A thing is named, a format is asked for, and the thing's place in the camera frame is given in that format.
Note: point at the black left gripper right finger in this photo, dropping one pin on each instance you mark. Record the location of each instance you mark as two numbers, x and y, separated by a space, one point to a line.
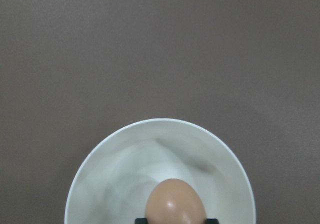
211 221

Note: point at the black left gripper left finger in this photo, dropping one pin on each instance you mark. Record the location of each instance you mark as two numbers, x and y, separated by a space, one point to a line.
141 221

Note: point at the brown egg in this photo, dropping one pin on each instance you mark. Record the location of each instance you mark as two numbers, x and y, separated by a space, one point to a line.
174 201

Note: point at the white bowl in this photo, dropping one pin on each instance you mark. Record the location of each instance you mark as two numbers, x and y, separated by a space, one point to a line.
115 180

